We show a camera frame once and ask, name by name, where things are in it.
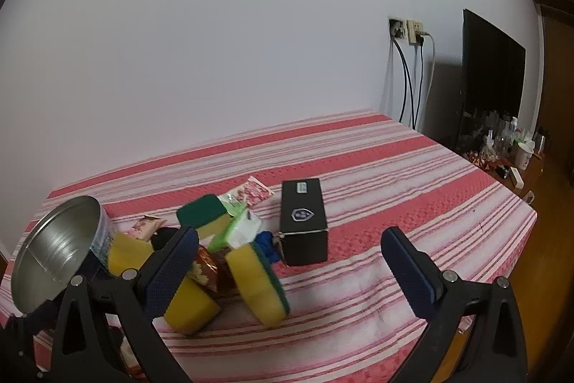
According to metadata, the white wall socket with plug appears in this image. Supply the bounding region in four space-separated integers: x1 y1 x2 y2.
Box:
406 19 426 46

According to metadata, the white cup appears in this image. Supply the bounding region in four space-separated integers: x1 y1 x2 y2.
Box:
513 141 536 169

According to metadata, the red white snack packet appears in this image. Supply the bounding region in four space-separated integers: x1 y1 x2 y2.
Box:
117 329 144 377

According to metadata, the pink snack packet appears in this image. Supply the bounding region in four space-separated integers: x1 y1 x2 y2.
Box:
126 216 166 240

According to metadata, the yellow green sponge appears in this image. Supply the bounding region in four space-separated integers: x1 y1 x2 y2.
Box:
224 242 291 327
176 193 234 240
108 233 155 278
164 275 221 336

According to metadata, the cluster of bottles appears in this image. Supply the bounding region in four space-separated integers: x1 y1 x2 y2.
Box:
466 109 539 168

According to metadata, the pink floral packet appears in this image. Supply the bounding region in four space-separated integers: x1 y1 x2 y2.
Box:
224 176 275 206

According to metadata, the wooden cabinet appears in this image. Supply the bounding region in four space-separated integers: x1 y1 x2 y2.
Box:
516 0 574 186

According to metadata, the black flat screen television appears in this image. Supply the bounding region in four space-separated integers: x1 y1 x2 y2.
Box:
455 8 526 155

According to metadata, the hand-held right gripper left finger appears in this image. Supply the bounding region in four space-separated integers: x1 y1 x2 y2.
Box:
47 225 200 383

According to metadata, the blue cloth bundle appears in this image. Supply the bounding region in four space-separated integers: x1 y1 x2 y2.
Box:
255 230 281 265

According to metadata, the black power cable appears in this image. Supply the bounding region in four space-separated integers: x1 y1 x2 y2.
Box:
397 37 414 127
395 37 409 121

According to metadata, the round metal tin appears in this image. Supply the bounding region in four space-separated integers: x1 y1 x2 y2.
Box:
10 195 118 316

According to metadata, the black cardboard box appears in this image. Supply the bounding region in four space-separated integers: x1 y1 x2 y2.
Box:
279 178 329 267

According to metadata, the desktop with red striped cloth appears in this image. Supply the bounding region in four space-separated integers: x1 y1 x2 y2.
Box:
0 109 539 383

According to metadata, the grey power cable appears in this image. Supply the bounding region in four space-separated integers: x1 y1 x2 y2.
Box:
422 32 437 128

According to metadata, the green white tissue packet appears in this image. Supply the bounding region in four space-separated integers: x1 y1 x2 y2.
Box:
208 204 263 249

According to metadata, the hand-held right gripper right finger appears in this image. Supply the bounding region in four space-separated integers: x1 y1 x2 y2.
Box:
380 226 527 383

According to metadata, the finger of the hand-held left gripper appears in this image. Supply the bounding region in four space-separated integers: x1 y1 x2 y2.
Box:
0 300 61 383

